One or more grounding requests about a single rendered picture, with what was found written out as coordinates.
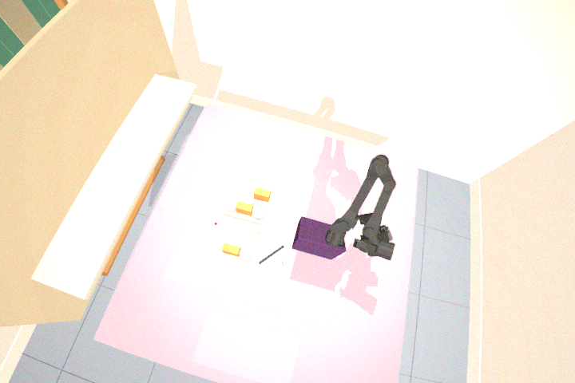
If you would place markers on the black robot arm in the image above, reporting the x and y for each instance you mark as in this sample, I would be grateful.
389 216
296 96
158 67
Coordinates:
374 234

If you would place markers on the yellow rectangular block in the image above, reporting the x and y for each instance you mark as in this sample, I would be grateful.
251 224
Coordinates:
262 194

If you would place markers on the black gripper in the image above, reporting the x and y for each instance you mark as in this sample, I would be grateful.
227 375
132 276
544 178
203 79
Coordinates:
363 219

